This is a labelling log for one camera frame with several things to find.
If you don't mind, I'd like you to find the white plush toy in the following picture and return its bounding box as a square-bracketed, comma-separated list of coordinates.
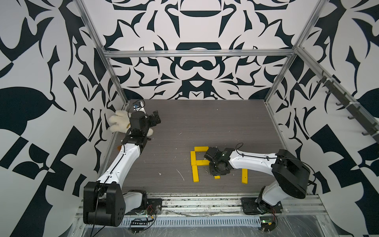
[108, 110, 139, 136]

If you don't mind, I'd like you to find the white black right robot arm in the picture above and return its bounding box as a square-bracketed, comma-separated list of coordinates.
[204, 147, 311, 215]

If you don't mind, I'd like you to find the yellow block top bar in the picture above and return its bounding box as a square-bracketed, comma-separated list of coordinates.
[194, 146, 209, 152]

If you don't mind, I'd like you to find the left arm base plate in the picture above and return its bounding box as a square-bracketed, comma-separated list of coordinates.
[147, 198, 163, 215]

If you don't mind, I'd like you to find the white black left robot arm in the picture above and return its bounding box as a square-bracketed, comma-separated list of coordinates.
[83, 109, 161, 227]

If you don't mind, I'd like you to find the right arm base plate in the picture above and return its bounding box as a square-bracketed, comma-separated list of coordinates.
[241, 197, 282, 215]

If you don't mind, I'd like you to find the yellow block bar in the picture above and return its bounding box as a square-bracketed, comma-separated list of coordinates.
[196, 160, 210, 166]
[194, 146, 209, 152]

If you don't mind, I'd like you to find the circuit board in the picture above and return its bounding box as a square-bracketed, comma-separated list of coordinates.
[129, 219, 154, 234]
[259, 216, 277, 233]

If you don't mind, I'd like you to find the left circuit board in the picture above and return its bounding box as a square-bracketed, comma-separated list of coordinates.
[129, 219, 154, 234]

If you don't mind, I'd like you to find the yellow block vertical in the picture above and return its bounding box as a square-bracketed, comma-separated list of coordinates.
[192, 165, 199, 183]
[190, 151, 196, 166]

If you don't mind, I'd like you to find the right circuit board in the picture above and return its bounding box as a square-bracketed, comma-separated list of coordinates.
[259, 216, 277, 233]

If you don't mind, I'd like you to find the black wall hook rack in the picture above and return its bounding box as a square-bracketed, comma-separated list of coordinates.
[317, 71, 379, 143]

